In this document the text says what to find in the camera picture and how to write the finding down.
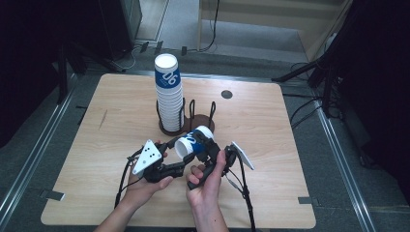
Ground black hanging cable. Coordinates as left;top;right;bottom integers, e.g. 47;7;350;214
187;0;222;54

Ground person's left hand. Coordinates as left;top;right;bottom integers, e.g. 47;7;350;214
123;139;175;207

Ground person's right hand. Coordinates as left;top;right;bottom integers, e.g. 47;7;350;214
185;149;227;209

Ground left hand-held gripper black cable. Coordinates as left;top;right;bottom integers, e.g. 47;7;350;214
113;146;145;209

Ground black floor cables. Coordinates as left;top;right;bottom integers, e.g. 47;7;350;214
282;92;324;131

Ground white floor cable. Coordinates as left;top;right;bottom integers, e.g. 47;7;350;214
117;43;143;71

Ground right hand-held gripper black cable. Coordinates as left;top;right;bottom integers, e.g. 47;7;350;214
223;154;257;232

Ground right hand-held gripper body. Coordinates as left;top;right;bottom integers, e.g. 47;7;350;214
187;140;255;190

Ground dark cabinet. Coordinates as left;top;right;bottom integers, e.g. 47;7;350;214
96;0;143;61

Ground metal floor rail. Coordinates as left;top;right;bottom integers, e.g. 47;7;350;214
314;99;378;232
0;72;79;221

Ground black tripod stand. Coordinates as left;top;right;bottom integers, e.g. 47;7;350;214
56;40;128;104
270;0;356;119

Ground blue and white paper cup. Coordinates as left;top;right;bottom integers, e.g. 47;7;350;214
174;125;216;161

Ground dark brown cup holder rack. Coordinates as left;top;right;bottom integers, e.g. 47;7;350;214
156;97;217;137

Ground hand-held gripper black cable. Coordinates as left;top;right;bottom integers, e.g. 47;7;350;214
113;146;145;209
223;154;257;232

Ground stack of white paper cups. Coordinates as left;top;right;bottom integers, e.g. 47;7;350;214
154;53;186;132

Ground beige wooden platform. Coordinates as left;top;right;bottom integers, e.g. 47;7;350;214
196;0;353;63

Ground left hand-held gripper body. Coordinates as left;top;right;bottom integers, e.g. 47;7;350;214
132;138;187;185

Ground grey tape strip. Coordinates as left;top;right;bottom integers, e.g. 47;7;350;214
297;196;321;208
40;189;66;202

